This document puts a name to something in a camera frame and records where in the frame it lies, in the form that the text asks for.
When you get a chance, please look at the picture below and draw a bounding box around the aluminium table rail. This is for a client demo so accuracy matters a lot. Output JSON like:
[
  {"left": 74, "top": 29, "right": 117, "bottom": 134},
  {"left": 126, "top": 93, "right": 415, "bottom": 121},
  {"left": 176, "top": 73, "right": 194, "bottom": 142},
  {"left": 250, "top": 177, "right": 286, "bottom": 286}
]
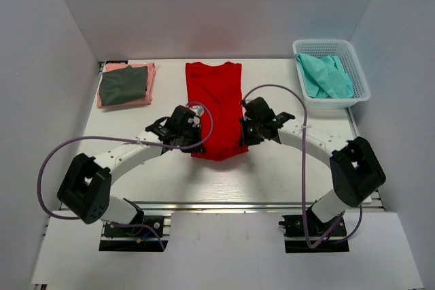
[{"left": 59, "top": 201, "right": 385, "bottom": 213}]

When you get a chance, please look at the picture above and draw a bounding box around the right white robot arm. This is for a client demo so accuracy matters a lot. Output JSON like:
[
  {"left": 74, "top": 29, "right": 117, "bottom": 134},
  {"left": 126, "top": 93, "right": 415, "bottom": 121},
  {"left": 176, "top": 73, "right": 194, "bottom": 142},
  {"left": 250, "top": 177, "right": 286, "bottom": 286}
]
[{"left": 241, "top": 97, "right": 386, "bottom": 235}]

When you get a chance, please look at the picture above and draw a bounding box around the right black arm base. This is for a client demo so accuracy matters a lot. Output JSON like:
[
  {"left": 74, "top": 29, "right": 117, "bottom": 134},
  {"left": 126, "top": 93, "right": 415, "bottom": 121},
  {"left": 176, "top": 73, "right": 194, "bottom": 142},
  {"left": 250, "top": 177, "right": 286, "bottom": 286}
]
[{"left": 278, "top": 211, "right": 350, "bottom": 254}]

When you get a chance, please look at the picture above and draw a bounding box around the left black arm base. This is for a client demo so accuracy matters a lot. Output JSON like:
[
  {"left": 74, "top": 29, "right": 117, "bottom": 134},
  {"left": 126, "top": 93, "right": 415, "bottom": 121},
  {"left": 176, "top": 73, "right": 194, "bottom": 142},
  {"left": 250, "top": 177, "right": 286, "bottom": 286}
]
[{"left": 99, "top": 215, "right": 171, "bottom": 253}]

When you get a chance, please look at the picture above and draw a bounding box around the folded grey t-shirt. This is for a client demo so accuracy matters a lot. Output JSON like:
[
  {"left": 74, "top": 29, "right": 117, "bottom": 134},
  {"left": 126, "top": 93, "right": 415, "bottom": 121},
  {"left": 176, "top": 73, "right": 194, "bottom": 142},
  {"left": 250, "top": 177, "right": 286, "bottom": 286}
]
[{"left": 99, "top": 66, "right": 148, "bottom": 107}]

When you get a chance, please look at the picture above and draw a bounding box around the red t-shirt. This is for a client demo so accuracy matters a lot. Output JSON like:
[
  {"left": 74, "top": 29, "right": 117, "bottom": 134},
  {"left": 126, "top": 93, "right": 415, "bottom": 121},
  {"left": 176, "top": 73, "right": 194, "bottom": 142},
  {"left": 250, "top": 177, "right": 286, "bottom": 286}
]
[{"left": 185, "top": 62, "right": 248, "bottom": 161}]

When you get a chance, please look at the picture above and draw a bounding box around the white plastic basket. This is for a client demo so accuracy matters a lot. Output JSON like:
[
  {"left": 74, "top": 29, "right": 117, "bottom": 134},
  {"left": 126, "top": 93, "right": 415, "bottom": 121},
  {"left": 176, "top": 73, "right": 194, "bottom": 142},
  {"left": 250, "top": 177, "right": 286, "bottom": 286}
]
[{"left": 292, "top": 39, "right": 370, "bottom": 109}]

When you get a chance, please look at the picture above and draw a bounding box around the teal t-shirt in basket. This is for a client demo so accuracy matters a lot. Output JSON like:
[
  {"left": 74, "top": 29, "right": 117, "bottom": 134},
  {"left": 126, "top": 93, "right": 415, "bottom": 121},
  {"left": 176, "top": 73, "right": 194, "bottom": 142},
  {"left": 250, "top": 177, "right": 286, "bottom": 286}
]
[{"left": 295, "top": 53, "right": 355, "bottom": 99}]

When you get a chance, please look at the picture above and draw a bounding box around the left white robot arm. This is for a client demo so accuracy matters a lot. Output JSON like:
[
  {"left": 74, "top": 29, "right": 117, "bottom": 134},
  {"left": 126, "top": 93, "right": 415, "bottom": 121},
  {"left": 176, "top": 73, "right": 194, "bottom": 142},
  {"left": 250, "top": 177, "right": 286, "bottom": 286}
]
[{"left": 57, "top": 102, "right": 211, "bottom": 235}]

